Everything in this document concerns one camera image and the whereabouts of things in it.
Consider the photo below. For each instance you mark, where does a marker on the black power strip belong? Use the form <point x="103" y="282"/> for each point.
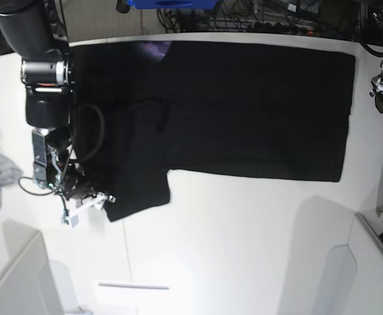
<point x="279" y="28"/>

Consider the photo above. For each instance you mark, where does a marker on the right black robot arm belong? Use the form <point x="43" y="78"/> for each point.
<point x="37" y="32"/>

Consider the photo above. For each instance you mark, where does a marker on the black T-shirt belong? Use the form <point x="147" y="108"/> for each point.
<point x="244" y="110"/>

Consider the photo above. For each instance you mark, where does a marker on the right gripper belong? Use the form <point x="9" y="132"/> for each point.
<point x="82" y="190"/>

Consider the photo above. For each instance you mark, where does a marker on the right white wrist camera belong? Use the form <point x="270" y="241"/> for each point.
<point x="70" y="220"/>

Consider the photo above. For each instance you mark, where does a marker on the blue plastic bin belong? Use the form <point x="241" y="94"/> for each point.
<point x="173" y="4"/>

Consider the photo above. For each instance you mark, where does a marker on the white cable slot cover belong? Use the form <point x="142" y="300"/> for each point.
<point x="131" y="294"/>

